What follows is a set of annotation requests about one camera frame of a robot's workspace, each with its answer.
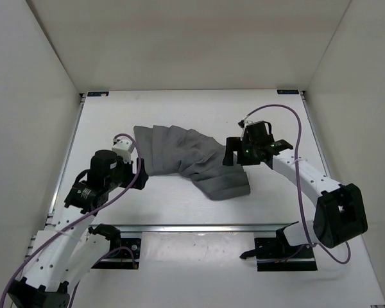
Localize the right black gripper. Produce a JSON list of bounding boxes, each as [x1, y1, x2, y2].
[[223, 137, 259, 166]]

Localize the grey pleated skirt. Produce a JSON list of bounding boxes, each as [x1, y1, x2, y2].
[[133, 125, 251, 201]]

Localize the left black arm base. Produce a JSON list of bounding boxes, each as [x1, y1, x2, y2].
[[88, 224, 141, 270]]

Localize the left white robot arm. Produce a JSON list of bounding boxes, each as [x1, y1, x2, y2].
[[0, 150, 148, 307]]

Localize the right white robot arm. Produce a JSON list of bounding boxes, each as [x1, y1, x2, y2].
[[223, 121, 368, 257]]

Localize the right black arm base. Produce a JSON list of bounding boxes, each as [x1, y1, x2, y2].
[[239, 228, 318, 272]]

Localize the right blue corner label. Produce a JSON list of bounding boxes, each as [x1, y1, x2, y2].
[[277, 89, 299, 95]]

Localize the blue corner label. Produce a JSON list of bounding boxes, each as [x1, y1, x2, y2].
[[277, 89, 299, 95], [87, 91, 109, 97]]

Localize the left blue corner label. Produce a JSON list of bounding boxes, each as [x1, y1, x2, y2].
[[87, 91, 109, 97]]

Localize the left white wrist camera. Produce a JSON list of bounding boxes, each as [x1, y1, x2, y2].
[[112, 137, 134, 163]]

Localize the aluminium front rail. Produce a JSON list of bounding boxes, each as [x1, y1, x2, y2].
[[115, 224, 285, 233]]

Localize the right aluminium side rail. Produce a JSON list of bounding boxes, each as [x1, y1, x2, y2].
[[300, 90, 336, 178]]

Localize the aluminium side rail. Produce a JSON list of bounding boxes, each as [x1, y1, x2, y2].
[[300, 90, 336, 178], [44, 92, 87, 227]]

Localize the left aluminium side rail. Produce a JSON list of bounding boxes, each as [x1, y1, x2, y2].
[[44, 92, 87, 227]]

